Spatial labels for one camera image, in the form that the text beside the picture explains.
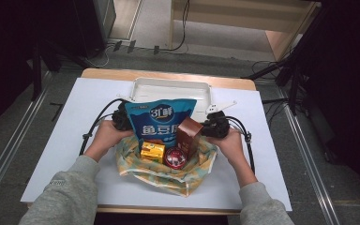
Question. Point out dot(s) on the yellow drink carton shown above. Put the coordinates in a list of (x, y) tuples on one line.
[(151, 152)]

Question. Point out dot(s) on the person's right hand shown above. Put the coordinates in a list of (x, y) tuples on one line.
[(234, 148)]

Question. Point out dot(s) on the person's left hand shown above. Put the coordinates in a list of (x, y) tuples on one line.
[(106, 139)]

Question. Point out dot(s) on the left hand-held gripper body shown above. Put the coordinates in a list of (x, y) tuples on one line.
[(120, 118)]

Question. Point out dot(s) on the wooden table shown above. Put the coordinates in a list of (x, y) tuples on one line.
[(106, 73)]

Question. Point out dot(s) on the green orange print fabric bag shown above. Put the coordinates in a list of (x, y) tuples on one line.
[(162, 181)]

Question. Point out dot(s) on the black metal stand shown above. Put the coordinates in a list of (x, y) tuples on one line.
[(37, 72), (293, 84)]

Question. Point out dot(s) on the dark cabinet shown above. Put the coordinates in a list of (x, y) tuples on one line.
[(97, 25)]

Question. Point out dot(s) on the white plastic tray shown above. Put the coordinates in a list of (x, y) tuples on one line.
[(168, 90)]

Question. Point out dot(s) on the blue snack pouch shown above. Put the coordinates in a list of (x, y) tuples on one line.
[(156, 125)]

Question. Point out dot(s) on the red round can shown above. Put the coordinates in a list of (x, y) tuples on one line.
[(175, 158)]

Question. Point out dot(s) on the white table mat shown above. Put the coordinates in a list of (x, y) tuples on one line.
[(84, 103)]

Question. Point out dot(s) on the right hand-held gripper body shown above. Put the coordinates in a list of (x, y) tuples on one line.
[(220, 126)]

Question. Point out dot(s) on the light wooden desk frame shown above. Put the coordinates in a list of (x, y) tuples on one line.
[(231, 15)]

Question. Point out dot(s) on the metal floor rail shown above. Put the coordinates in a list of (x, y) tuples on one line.
[(12, 140), (312, 168)]

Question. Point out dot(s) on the brown drink carton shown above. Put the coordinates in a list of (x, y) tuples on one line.
[(189, 137)]

